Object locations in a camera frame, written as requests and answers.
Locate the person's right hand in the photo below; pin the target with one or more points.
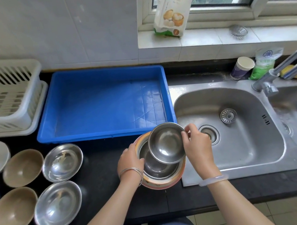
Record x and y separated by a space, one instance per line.
200 147

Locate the person's left hand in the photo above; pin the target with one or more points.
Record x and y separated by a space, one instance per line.
127 159

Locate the person's right thumb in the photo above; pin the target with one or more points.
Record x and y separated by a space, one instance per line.
191 128

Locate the person's left fingers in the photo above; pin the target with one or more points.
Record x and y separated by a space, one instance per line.
140 161

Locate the small steel bowl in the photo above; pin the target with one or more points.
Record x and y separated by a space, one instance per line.
166 143

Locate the orange plastic bowl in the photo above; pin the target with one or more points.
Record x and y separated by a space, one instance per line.
165 184

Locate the person's right forearm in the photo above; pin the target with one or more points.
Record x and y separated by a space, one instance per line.
233 207

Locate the person's left forearm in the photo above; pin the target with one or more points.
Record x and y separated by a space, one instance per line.
104 222

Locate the silver wrist bangle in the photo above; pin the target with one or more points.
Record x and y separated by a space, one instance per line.
135 171

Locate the deep steel bowl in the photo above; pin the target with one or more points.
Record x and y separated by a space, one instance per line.
154 169

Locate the metal sink strainer plug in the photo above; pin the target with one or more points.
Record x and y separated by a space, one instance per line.
228 115

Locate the translucent white wrist bangle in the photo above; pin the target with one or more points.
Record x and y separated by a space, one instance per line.
214 179

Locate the stainless steel double sink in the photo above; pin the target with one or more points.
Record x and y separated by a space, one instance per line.
248 142

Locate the blue plastic tub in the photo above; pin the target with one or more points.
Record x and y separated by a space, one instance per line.
104 101

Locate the purple and white paper cup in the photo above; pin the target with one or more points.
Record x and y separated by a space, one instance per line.
241 68

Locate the wide steel bowl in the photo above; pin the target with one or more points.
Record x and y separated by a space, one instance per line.
58 206
62 162

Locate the green and white plastic bag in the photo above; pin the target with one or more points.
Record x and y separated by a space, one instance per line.
265 61

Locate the yellow sponge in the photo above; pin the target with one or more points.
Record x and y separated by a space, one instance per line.
289 70

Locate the white plastic drip tray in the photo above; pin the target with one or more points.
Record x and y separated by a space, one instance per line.
39 105

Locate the beige bowl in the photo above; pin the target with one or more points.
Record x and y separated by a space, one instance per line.
23 168
14 211

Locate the chrome faucet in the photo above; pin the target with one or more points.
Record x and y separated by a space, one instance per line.
292 61

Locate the white and yellow flour bag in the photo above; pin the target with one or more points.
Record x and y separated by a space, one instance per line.
173 3

